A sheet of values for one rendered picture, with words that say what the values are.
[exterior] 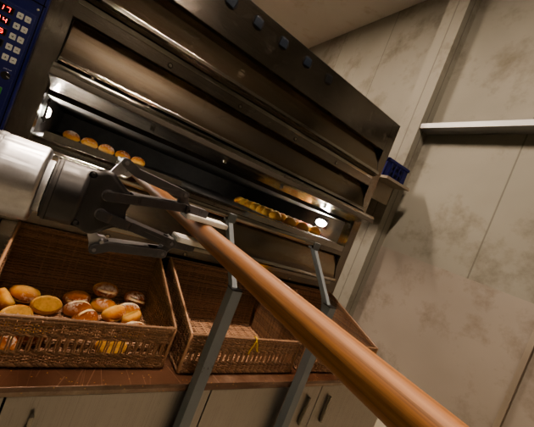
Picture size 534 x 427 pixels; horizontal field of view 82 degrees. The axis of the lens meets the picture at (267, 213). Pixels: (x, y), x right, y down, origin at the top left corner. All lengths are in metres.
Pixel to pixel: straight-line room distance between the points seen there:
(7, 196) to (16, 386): 0.77
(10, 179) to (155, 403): 0.98
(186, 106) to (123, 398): 1.14
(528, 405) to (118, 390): 3.04
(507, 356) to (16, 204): 3.43
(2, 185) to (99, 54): 1.11
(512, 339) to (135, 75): 3.35
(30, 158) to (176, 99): 1.13
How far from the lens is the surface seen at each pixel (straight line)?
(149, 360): 1.23
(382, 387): 0.22
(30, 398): 1.14
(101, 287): 1.46
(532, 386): 3.46
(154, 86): 1.48
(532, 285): 3.49
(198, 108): 1.52
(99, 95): 1.29
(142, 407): 1.24
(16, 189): 0.40
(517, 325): 3.47
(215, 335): 1.10
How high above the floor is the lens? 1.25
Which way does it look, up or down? 2 degrees down
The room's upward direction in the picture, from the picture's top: 22 degrees clockwise
